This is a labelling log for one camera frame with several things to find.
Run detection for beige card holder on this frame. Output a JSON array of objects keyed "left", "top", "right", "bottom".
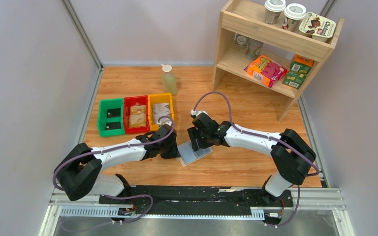
[{"left": 177, "top": 141, "right": 213, "bottom": 167}]

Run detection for white credit card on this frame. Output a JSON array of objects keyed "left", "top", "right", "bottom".
[{"left": 153, "top": 103, "right": 171, "bottom": 115}]

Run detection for gold credit card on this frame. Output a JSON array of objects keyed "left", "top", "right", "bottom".
[{"left": 129, "top": 105, "right": 147, "bottom": 118}]

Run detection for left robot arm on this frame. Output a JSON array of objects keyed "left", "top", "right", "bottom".
[{"left": 52, "top": 124, "right": 180, "bottom": 204}]

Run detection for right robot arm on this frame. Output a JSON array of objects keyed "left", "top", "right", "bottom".
[{"left": 188, "top": 111, "right": 316, "bottom": 206}]

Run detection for silver cards in yellow bin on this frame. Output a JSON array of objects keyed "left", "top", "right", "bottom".
[{"left": 153, "top": 114, "right": 171, "bottom": 124}]

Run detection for gold cards in red bin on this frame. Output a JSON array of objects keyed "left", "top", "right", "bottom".
[{"left": 128, "top": 117, "right": 147, "bottom": 128}]

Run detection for black cards in green bin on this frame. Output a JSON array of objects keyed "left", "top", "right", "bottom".
[{"left": 105, "top": 108, "right": 123, "bottom": 130}]

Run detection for red plastic bin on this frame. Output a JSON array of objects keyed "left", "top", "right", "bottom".
[{"left": 123, "top": 95, "right": 150, "bottom": 134}]

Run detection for yellow plastic bin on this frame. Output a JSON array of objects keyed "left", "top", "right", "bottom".
[{"left": 148, "top": 93, "right": 175, "bottom": 131}]

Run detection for green plastic bin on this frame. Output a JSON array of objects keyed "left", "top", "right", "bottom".
[{"left": 97, "top": 98, "right": 125, "bottom": 137}]

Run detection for green soap bottle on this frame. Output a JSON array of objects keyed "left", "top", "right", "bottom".
[{"left": 161, "top": 64, "right": 178, "bottom": 96}]

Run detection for orange pink snack box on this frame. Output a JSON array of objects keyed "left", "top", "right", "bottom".
[{"left": 245, "top": 55, "right": 287, "bottom": 88}]

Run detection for right glass jar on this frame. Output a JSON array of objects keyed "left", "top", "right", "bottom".
[{"left": 245, "top": 38, "right": 263, "bottom": 60}]

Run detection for glass jar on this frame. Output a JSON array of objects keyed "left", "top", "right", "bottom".
[
  {"left": 245, "top": 38, "right": 263, "bottom": 60},
  {"left": 234, "top": 33, "right": 249, "bottom": 48}
]

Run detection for left glass jar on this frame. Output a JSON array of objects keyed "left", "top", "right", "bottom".
[{"left": 234, "top": 33, "right": 249, "bottom": 48}]

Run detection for wooden shelf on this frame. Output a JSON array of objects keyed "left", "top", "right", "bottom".
[{"left": 212, "top": 0, "right": 345, "bottom": 121}]

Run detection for green orange juice box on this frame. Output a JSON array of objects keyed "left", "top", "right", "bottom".
[{"left": 282, "top": 54, "right": 315, "bottom": 89}]

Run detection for left paper coffee cup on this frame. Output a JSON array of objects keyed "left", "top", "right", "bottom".
[{"left": 264, "top": 0, "right": 286, "bottom": 25}]

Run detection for paper coffee cup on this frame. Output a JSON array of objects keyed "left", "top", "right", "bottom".
[
  {"left": 264, "top": 0, "right": 286, "bottom": 25},
  {"left": 282, "top": 3, "right": 307, "bottom": 32}
]

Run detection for right paper coffee cup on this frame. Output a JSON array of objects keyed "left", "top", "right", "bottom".
[{"left": 282, "top": 3, "right": 307, "bottom": 32}]

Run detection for Chobani yogurt cup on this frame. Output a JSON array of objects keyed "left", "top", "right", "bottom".
[{"left": 298, "top": 12, "right": 336, "bottom": 42}]

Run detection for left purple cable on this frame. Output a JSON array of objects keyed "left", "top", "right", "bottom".
[{"left": 52, "top": 116, "right": 176, "bottom": 225}]

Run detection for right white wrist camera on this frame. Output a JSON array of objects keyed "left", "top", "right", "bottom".
[{"left": 190, "top": 110, "right": 208, "bottom": 118}]

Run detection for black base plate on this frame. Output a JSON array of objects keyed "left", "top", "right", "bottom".
[{"left": 98, "top": 185, "right": 294, "bottom": 216}]

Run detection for aluminium frame rail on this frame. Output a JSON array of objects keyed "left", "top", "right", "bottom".
[{"left": 39, "top": 185, "right": 355, "bottom": 236}]

